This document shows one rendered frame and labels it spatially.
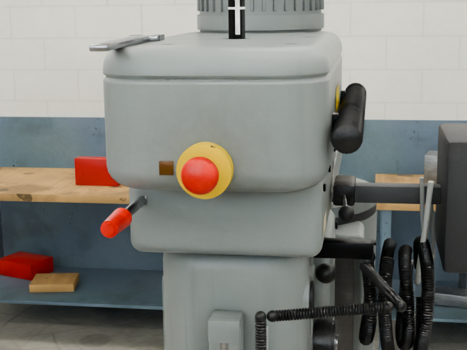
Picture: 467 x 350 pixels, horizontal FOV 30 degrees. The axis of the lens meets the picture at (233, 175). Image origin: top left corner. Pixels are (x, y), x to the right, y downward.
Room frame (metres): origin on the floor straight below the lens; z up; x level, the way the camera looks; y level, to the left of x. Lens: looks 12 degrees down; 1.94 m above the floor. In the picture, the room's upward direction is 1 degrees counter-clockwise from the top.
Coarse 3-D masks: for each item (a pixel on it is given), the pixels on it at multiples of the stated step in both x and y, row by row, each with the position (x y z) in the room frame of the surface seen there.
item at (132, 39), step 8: (112, 40) 0.98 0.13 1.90; (120, 40) 0.97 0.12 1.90; (128, 40) 0.99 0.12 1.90; (136, 40) 1.03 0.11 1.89; (144, 40) 1.07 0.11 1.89; (152, 40) 1.10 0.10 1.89; (160, 40) 1.11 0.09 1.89; (96, 48) 0.90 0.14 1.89; (104, 48) 0.90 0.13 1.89; (112, 48) 0.92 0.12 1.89
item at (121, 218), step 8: (136, 200) 1.02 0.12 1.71; (144, 200) 1.03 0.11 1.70; (120, 208) 0.95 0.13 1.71; (128, 208) 0.98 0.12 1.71; (136, 208) 0.99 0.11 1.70; (112, 216) 0.92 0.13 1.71; (120, 216) 0.93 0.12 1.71; (128, 216) 0.94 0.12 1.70; (104, 224) 0.91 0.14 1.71; (112, 224) 0.91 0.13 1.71; (120, 224) 0.91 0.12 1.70; (128, 224) 0.94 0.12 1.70; (104, 232) 0.90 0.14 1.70; (112, 232) 0.90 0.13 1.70
